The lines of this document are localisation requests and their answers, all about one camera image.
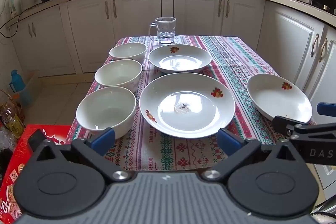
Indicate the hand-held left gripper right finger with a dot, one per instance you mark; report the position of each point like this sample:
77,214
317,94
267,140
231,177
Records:
229,140

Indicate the white bowl with faint print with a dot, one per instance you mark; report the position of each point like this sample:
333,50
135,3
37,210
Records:
116,73

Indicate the blue thermos jug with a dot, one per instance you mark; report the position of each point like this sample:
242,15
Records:
17,85

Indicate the red cardboard box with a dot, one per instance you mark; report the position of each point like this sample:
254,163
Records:
15,161

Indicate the patterned red green tablecloth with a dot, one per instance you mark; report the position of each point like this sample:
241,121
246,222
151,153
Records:
236,56

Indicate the white flower print plate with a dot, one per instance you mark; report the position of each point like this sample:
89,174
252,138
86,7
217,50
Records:
275,100
181,61

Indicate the clear glass mug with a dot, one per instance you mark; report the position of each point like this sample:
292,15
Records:
165,29

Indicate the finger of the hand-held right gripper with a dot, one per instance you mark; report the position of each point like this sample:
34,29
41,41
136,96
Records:
326,108
288,125

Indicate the large white bowl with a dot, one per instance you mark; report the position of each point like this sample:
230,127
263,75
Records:
105,108

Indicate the white bowl with pink print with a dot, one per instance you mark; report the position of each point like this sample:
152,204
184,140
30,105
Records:
127,52

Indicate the yellow cooking oil bottle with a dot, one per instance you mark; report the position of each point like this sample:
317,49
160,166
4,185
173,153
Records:
13,124

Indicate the large stained white flower plate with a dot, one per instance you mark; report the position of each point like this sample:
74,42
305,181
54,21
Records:
199,121

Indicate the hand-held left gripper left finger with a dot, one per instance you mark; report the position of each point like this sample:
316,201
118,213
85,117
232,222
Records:
103,138

